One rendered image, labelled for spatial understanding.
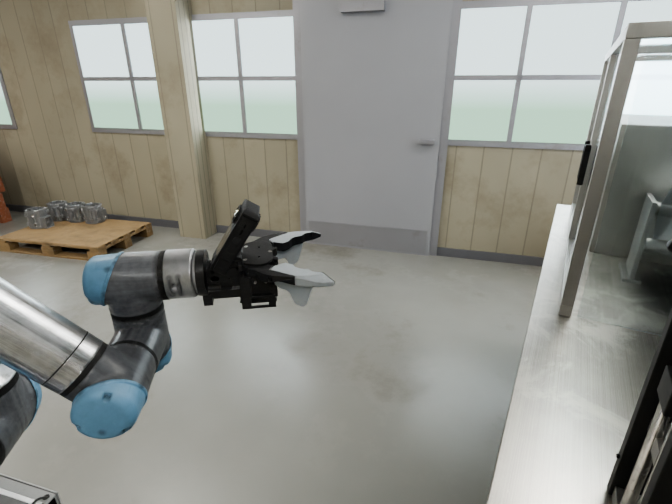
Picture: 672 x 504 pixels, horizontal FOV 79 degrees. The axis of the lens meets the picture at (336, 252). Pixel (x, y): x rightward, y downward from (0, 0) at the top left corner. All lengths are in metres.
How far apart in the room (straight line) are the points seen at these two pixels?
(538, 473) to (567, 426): 0.14
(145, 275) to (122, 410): 0.18
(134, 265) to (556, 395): 0.82
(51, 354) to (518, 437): 0.73
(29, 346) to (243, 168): 3.75
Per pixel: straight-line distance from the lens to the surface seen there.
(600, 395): 1.03
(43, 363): 0.58
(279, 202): 4.14
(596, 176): 1.15
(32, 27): 5.60
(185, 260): 0.63
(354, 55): 3.70
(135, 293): 0.65
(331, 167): 3.82
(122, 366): 0.60
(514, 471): 0.81
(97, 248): 4.18
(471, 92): 3.62
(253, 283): 0.63
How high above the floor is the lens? 1.48
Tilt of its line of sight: 22 degrees down
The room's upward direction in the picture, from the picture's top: straight up
